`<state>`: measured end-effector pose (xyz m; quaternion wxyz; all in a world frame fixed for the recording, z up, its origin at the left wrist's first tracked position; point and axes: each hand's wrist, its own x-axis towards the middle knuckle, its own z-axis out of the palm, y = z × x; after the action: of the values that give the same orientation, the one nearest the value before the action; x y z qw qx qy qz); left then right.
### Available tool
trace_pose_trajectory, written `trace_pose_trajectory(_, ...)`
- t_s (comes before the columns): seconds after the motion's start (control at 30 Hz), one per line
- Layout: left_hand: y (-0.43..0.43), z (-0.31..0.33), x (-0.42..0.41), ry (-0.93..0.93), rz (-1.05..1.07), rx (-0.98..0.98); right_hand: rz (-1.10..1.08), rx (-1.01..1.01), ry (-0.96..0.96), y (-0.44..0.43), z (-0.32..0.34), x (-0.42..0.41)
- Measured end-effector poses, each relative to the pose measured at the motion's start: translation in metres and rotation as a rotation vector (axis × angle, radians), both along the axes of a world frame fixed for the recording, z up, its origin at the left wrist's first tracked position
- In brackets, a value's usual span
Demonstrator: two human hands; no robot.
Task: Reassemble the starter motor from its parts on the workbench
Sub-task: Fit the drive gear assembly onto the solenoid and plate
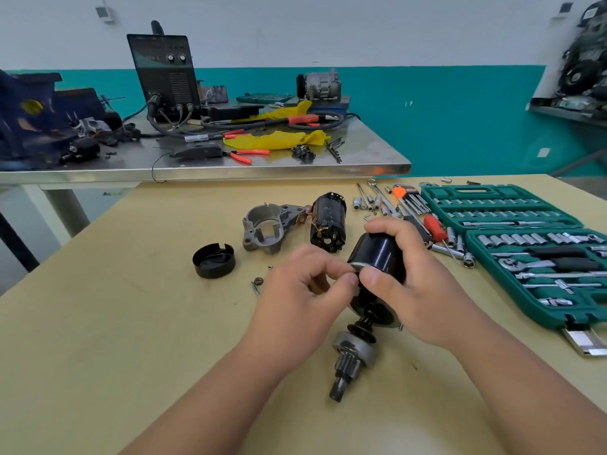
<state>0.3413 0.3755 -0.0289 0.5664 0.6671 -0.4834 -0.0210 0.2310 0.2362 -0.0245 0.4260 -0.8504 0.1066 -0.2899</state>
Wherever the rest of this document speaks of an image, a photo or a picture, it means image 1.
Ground large yellow cloth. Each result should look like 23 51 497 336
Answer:
222 130 332 151

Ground red handled screwdriver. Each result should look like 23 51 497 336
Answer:
422 213 459 264

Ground metal wall shelf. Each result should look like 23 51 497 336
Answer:
526 96 607 129

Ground black round end cap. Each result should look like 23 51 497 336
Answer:
192 242 237 280

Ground hex key set orange holder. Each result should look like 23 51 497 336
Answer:
392 184 432 217

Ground silver compressor unit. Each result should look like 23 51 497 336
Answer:
296 68 343 102

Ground person's right hand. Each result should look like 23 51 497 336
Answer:
358 217 490 352

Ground red handled pliers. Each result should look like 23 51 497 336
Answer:
222 149 271 166

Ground black starter motor with pinion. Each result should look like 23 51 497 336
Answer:
329 230 408 403

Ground rows of chrome sockets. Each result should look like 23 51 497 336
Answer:
432 198 607 247

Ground chrome combination wrench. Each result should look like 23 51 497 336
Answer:
367 178 400 215

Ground black handled bit driver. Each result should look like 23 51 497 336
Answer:
490 246 592 260

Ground small yellow cloth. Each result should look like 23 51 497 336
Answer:
231 100 314 125

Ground black knob part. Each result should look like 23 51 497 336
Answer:
61 136 101 163

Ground black welding machine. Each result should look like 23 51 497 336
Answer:
126 20 203 123

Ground person's left hand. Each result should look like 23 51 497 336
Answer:
246 244 360 376

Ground black electrode holder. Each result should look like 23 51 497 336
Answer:
169 144 224 161

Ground flat green tool case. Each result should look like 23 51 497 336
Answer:
235 93 296 105

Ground chrome extension bar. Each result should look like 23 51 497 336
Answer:
514 271 607 280

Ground grey cast metal housing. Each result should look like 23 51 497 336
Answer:
241 203 307 255

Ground black brush holder assembly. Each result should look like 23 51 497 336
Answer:
310 192 348 254

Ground chrome sliding bar handle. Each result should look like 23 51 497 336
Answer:
524 279 603 294

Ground bundle of dark bolts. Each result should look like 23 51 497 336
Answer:
325 136 346 164

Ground pile of loose chrome sockets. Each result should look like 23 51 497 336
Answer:
352 183 404 222

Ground green socket set case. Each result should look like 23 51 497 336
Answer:
419 184 607 359

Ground chrome ratchet black handle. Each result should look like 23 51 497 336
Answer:
497 257 602 274

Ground blue bench vise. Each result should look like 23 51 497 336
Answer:
0 68 109 162

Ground black welding cables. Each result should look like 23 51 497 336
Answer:
144 92 346 140

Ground stainless steel work table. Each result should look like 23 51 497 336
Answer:
0 109 413 273

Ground silver metal engine part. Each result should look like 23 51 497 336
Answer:
70 115 113 138

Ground stack of engine parts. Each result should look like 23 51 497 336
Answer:
556 0 607 101

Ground person's left forearm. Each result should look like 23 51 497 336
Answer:
119 343 306 455

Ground person's right forearm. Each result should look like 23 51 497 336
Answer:
445 302 607 455

